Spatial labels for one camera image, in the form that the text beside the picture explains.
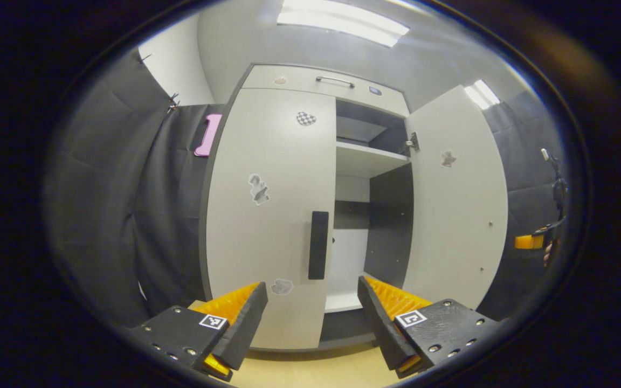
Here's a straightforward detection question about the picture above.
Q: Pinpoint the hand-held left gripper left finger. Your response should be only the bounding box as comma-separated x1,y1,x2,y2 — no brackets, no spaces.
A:
127,281,269,382

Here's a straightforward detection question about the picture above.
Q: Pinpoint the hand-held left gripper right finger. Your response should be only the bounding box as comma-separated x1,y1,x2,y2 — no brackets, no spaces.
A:
357,276,505,379

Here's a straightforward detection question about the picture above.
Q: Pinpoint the white cabinet door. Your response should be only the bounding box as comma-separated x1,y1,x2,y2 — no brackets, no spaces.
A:
205,88,338,350
401,85,509,310

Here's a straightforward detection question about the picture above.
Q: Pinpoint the white double-door shoe cabinet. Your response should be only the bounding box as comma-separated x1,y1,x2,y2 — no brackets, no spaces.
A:
198,64,416,354

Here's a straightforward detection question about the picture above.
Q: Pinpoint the white cabinet drawer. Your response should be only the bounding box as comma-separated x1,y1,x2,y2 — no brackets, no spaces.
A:
241,65,411,116

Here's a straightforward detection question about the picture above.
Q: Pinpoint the small ceiling light panel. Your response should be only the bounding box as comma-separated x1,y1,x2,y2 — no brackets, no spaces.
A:
464,80,501,110

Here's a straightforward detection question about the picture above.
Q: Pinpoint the black backdrop cloth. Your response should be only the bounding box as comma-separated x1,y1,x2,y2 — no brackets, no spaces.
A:
46,48,567,327

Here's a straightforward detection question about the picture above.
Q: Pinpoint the large ceiling light panel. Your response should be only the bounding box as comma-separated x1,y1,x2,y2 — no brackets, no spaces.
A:
277,0,410,47

